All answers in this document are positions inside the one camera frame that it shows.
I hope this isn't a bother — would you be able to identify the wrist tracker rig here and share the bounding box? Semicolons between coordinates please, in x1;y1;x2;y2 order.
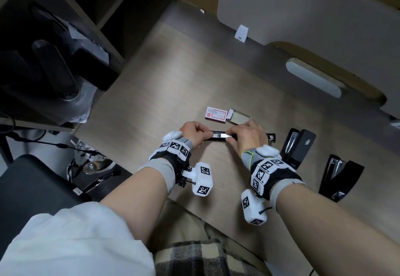
137;131;214;197
240;144;306;226

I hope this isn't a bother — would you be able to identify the grey desk partition panel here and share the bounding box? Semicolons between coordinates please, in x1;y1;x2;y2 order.
216;0;400;119

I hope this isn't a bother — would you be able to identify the person's right forearm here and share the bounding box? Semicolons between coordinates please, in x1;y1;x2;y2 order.
274;186;400;276

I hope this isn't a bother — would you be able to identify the clear plastic bag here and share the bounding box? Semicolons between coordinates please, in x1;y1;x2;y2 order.
41;80;100;124

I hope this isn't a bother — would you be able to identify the black stapler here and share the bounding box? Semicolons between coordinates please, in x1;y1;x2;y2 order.
279;128;317;171
202;130;278;144
318;154;365;203

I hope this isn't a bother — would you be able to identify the person's left forearm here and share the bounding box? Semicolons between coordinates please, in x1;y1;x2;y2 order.
99;166;175;256

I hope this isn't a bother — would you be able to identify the open staple box tray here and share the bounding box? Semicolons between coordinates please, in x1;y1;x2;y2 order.
225;109;251;126

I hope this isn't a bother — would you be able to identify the waste bin with bottle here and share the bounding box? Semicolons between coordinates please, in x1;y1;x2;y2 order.
66;140;122;193

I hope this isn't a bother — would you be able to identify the black bag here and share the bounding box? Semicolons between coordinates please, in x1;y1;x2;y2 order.
0;2;119;101

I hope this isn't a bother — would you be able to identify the black cable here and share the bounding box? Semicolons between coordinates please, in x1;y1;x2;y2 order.
0;112;108;157

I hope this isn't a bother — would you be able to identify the red and white staple box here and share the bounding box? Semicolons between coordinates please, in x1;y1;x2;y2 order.
205;107;227;123

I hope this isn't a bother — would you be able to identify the person's right hand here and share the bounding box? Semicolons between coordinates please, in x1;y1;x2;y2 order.
225;119;270;162

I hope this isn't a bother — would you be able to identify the white oval panel foot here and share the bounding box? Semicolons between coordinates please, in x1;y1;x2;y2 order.
285;58;343;99

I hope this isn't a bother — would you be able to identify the plaid cloth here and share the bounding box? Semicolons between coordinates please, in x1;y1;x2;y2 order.
152;238;267;276

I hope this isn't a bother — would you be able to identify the dark wooden shelf unit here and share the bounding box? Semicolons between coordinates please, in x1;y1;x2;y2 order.
0;0;175;129

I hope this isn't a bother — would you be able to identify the right wrist tracker rig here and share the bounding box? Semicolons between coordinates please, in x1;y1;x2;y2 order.
240;144;306;226

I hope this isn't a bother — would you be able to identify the left wrist tracker rig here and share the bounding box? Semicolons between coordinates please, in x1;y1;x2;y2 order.
137;131;214;197

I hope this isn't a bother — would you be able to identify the person's left hand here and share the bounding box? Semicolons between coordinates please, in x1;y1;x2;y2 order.
179;121;215;149

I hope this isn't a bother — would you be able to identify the black office chair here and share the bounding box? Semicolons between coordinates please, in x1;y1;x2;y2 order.
0;154;92;226

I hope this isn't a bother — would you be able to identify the white shirt sleeve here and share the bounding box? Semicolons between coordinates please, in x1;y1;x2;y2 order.
0;202;157;276

